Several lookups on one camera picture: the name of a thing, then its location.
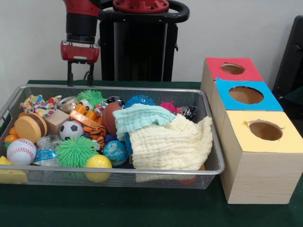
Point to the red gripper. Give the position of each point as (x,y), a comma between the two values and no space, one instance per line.
(79,53)

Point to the colourful patterned cloth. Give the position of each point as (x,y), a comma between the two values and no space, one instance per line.
(40,105)

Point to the silver mesh bin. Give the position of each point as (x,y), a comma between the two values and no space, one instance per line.
(59,179)

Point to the wooden box with three holes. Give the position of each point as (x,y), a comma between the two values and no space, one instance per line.
(260,177)

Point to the plain wooden cube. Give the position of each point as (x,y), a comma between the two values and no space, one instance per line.
(55,119)

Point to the brown toy football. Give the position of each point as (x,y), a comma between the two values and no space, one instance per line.
(109,118)

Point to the small soccer ball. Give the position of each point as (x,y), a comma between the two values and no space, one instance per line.
(71,130)

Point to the light blue waffle cloth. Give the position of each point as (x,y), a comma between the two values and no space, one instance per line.
(139,116)

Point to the round wooden burger toy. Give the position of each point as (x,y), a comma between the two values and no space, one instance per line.
(28,127)

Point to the green spiky rubber ball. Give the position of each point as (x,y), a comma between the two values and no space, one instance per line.
(75,151)

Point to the blue globe ball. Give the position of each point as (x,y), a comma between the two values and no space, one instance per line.
(114,152)

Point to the yellow ball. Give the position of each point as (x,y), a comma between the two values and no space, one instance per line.
(98,162)

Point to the white baseball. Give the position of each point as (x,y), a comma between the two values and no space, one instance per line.
(21,151)

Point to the cream waffle cloth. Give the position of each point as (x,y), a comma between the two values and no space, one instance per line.
(170,146)

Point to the dark green table cloth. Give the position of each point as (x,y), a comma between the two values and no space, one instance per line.
(118,208)

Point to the black chair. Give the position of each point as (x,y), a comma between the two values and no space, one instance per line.
(291,59)

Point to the green cloth side table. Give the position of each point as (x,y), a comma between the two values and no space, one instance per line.
(297,93)

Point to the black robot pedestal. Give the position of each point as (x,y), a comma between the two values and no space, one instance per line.
(139,52)

